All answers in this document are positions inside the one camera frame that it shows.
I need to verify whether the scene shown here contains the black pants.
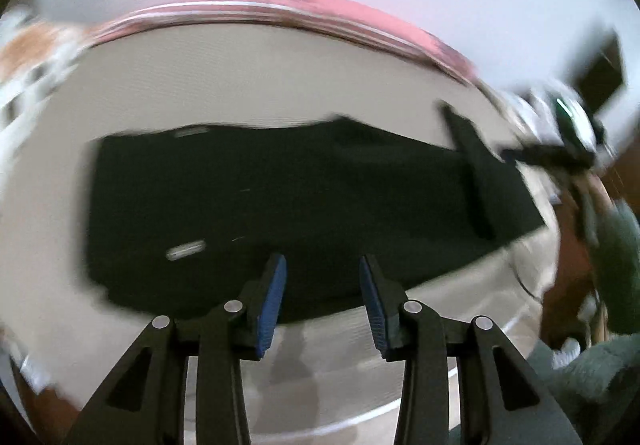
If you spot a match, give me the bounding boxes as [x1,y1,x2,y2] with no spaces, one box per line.
[82,102,548,326]

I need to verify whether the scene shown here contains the pink printed blanket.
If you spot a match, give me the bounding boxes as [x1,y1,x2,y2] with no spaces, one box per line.
[92,0,481,86]

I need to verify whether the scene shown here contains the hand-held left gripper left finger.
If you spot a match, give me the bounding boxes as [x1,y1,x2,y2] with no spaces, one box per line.
[62,252,288,445]

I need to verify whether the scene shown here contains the white orange printed cloth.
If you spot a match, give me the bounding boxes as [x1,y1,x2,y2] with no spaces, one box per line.
[0,10,91,150]

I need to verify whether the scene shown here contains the black cable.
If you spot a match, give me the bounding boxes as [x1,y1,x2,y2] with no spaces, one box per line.
[510,260,546,302]

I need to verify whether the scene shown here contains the person's right forearm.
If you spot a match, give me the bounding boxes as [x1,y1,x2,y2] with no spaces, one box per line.
[570,172,640,336]

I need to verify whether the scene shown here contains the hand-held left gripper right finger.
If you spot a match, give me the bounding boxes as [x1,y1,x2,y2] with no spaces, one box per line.
[359,254,583,445]

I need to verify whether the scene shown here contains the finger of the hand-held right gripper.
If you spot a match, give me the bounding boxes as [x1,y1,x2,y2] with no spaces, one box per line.
[502,145,596,170]

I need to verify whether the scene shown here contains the dark wall object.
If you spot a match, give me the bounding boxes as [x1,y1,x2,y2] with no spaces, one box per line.
[575,32,628,108]

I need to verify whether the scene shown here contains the beige bed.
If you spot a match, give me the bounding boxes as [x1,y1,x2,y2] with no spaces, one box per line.
[0,17,561,445]

